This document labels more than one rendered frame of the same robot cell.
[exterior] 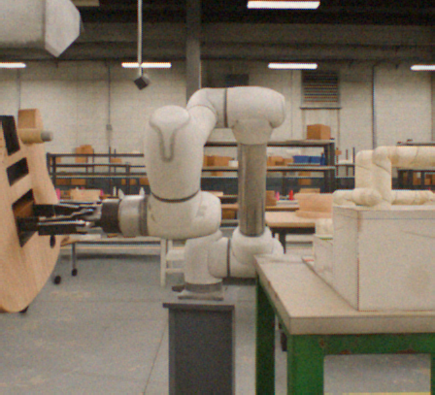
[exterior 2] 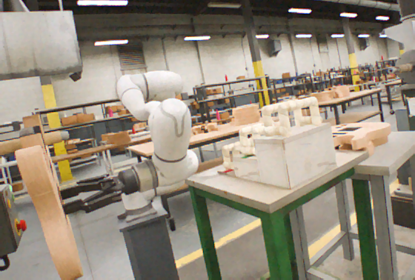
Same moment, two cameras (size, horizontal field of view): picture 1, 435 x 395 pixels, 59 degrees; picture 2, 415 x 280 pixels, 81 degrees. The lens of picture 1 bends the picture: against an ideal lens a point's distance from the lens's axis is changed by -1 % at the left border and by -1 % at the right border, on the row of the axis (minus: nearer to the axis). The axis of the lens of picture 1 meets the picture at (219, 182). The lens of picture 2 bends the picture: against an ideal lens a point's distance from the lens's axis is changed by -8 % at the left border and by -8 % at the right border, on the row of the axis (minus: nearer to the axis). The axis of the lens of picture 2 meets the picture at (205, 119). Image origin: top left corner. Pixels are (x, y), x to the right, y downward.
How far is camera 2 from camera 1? 0.39 m
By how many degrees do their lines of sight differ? 30
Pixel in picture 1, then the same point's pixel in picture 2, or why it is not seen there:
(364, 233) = (286, 150)
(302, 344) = (274, 215)
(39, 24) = (74, 53)
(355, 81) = (153, 49)
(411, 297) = (307, 174)
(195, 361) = (150, 257)
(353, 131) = not seen: hidden behind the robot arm
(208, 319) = (153, 228)
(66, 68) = not seen: outside the picture
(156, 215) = (165, 172)
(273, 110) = (177, 84)
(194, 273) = (134, 201)
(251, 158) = not seen: hidden behind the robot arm
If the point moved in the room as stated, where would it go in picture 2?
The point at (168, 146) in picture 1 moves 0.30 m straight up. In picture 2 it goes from (180, 126) to (158, 16)
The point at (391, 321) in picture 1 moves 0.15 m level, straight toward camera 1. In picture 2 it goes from (304, 189) to (330, 204)
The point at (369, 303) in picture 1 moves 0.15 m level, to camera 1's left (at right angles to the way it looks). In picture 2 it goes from (293, 184) to (260, 199)
